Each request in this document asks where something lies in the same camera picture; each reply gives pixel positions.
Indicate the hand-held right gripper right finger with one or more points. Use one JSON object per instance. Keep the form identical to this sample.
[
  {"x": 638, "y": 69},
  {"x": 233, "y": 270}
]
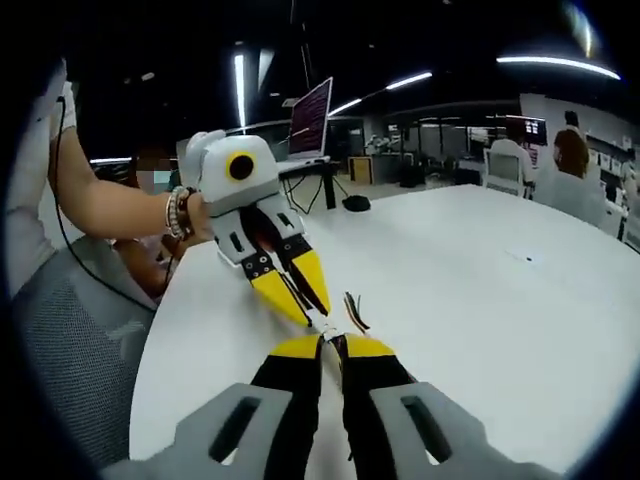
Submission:
[{"x": 375, "y": 395}]

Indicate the grey mesh office chair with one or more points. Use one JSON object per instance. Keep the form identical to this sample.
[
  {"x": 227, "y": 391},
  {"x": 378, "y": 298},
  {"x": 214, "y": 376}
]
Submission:
[{"x": 75, "y": 350}]

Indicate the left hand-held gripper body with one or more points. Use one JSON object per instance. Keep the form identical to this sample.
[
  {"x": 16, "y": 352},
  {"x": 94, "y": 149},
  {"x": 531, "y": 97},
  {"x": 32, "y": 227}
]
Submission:
[{"x": 250, "y": 185}]

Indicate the person's white garment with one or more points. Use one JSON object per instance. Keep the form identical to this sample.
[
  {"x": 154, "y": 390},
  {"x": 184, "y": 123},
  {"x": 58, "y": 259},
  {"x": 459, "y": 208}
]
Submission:
[{"x": 27, "y": 225}]

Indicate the wooden box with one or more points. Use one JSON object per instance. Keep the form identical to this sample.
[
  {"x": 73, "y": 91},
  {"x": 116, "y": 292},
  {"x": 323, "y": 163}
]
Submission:
[{"x": 360, "y": 170}]

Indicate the monitor with red screen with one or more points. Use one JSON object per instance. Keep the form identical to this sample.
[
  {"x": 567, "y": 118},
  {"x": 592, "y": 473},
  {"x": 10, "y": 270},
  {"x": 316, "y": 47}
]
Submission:
[{"x": 534, "y": 126}]

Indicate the person's left hand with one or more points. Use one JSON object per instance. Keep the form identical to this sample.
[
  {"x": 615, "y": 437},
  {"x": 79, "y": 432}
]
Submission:
[{"x": 201, "y": 220}]

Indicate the black computer mouse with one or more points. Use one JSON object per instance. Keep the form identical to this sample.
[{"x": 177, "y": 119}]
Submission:
[{"x": 356, "y": 204}]

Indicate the white office chair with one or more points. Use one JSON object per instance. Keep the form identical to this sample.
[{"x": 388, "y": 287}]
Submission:
[{"x": 502, "y": 172}]

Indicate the open silver laptop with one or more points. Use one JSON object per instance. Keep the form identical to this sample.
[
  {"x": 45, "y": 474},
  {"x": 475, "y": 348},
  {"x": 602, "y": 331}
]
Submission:
[{"x": 310, "y": 117}]

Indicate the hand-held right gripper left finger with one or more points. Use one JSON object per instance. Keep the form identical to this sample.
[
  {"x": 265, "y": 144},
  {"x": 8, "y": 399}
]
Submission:
[{"x": 290, "y": 400}]

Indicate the long ceiling light strip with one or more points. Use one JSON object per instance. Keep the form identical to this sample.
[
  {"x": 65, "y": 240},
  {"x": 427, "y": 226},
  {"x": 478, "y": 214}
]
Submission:
[{"x": 555, "y": 64}]

